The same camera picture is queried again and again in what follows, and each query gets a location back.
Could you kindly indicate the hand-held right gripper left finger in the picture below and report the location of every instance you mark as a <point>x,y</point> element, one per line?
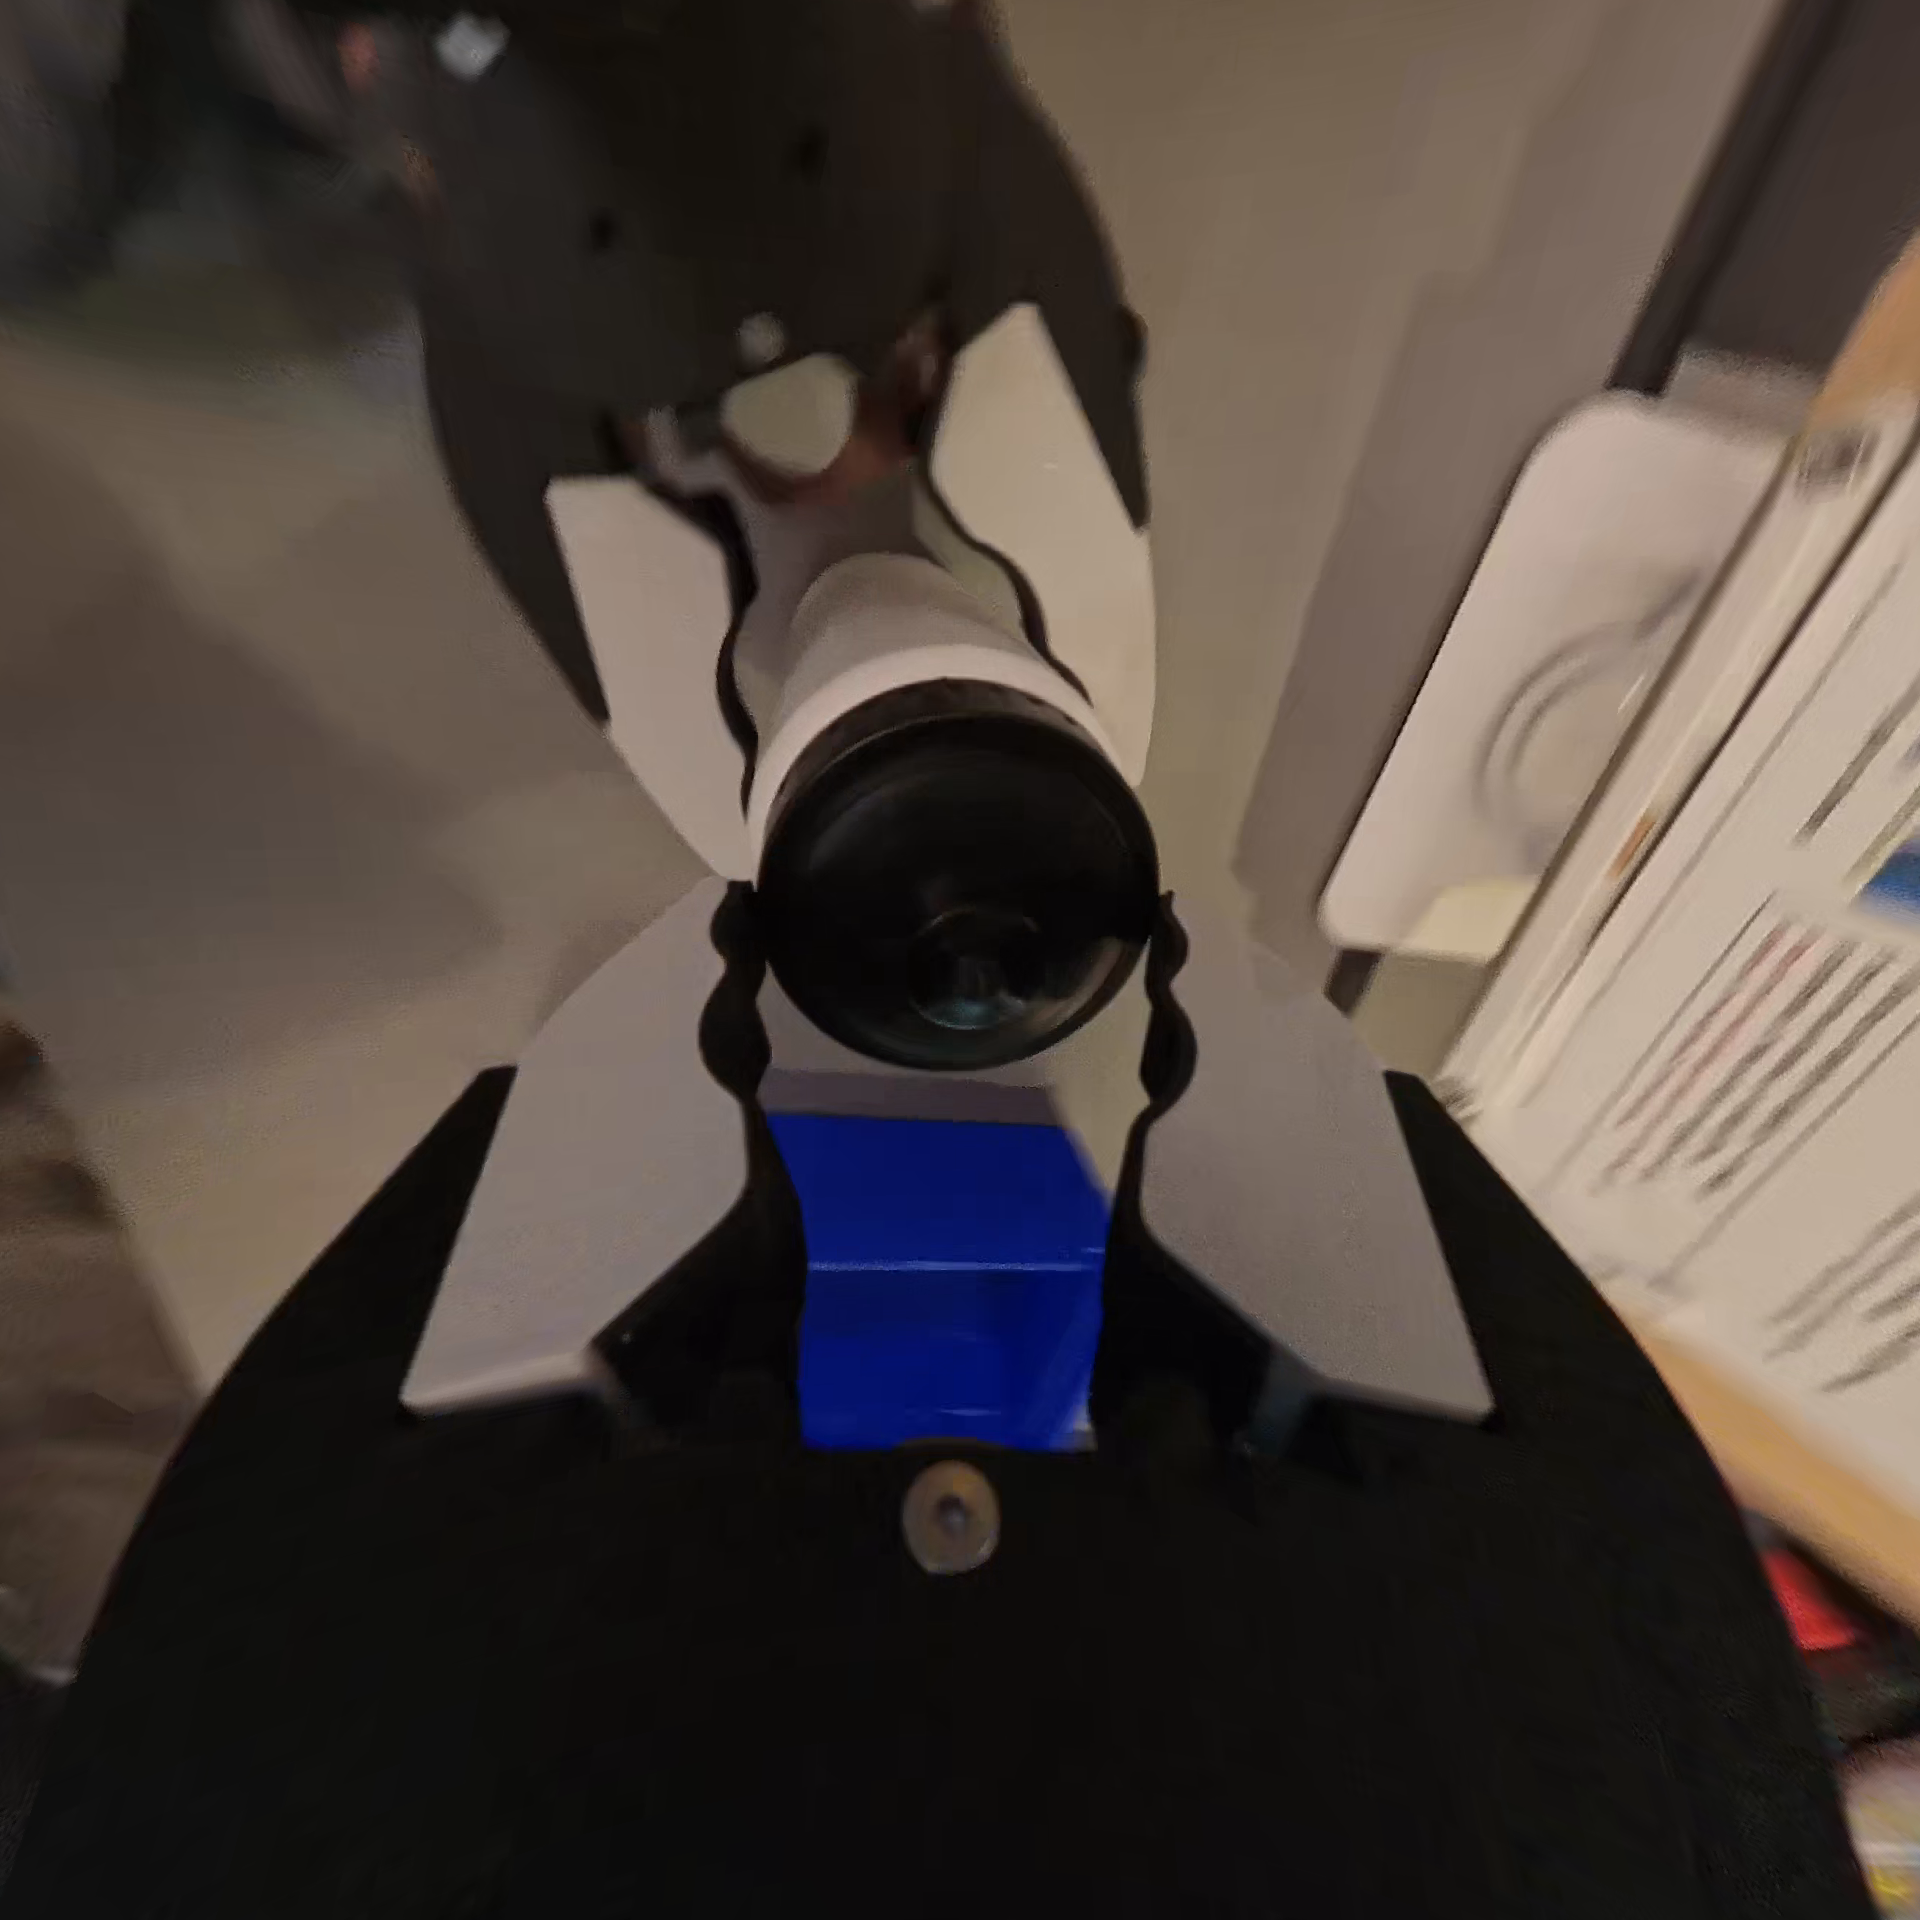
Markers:
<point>599,1186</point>

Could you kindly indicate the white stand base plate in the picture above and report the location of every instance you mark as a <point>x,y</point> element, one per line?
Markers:
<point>1441,840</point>

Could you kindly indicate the black bottle lid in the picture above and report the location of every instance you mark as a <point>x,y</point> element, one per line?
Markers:
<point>902,886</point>

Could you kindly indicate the printed instruction sheet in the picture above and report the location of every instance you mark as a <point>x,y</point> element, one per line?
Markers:
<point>1723,974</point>

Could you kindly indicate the blue plastic bin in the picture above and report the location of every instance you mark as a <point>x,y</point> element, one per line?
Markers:
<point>944,1276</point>

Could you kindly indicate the person's left hand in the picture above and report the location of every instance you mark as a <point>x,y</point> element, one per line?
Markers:
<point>879,421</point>

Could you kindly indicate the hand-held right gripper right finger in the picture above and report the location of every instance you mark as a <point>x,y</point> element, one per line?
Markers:
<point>1305,1202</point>

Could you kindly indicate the white plastic bottle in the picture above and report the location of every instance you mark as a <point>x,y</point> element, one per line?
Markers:
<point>902,645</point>

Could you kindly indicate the red bag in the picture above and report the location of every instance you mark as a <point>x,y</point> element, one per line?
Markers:
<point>1809,1613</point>

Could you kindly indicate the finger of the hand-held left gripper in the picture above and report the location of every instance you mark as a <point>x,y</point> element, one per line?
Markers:
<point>1066,510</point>
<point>644,629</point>

